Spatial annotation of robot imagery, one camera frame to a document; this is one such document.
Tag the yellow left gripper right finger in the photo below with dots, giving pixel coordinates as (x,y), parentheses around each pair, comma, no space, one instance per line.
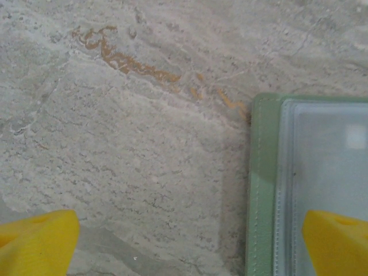
(339,247)

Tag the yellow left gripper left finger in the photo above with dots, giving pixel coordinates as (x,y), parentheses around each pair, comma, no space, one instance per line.
(37,244)

